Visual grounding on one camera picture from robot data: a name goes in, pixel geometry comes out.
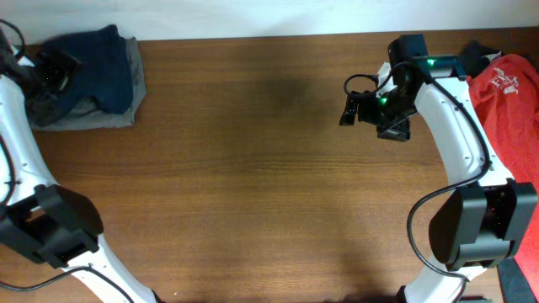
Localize folded grey shorts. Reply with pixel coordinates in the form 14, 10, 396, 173
27, 35, 147, 131

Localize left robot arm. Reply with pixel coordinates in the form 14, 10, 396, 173
1, 40, 161, 302

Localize red printed t-shirt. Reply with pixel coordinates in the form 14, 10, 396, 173
465, 53, 539, 290

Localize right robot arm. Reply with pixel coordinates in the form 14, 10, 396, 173
340, 56, 537, 302

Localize navy blue shorts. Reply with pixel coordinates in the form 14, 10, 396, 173
26, 24, 133, 126

